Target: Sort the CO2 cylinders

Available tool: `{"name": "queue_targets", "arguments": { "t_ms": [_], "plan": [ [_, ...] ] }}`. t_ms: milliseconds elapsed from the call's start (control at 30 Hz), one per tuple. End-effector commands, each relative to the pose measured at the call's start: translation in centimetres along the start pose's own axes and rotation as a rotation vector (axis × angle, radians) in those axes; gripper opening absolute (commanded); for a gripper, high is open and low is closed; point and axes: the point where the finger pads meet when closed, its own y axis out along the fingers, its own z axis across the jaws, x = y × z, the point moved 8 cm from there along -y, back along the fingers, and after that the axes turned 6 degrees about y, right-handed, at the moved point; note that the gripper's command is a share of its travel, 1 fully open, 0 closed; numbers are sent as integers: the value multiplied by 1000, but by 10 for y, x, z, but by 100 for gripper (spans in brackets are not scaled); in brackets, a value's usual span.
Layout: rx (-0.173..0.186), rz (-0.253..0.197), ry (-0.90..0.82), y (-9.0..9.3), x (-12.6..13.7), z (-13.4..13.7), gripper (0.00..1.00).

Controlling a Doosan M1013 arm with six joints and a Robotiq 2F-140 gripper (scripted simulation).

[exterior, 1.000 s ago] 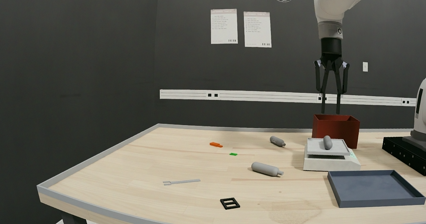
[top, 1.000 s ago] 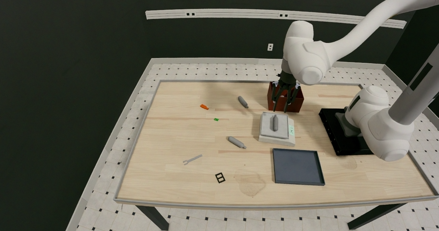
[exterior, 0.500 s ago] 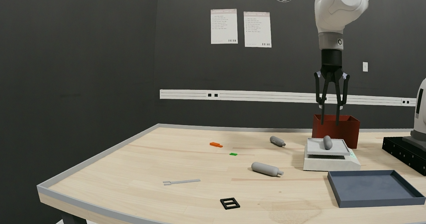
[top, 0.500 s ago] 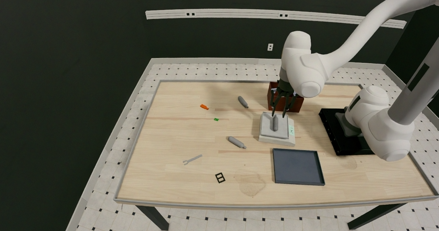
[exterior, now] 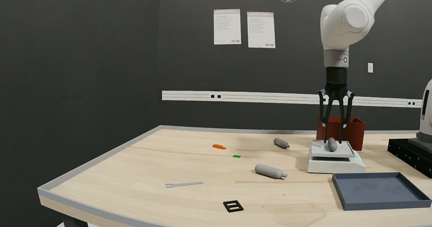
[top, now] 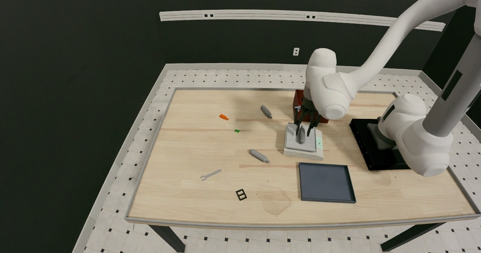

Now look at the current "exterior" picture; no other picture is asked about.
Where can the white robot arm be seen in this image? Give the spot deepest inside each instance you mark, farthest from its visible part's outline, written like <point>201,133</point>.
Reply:
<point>347,23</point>

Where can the grey table edge trim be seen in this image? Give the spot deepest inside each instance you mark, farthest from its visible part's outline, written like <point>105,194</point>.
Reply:
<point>43,190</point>

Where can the black rectangular buckle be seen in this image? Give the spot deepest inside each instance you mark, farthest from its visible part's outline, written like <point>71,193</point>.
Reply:
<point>231,206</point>

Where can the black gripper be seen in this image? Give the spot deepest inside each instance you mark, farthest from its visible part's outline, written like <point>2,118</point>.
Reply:
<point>336,89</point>

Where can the white digital scale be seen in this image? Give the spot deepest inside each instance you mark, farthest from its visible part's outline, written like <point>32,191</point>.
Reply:
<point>343,160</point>

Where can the grey metal gas cylinder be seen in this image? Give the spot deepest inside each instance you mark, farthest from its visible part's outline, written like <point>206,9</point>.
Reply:
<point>281,143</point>

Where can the grey co2 cylinder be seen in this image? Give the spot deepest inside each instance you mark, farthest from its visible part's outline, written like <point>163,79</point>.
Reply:
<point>332,144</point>
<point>270,171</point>

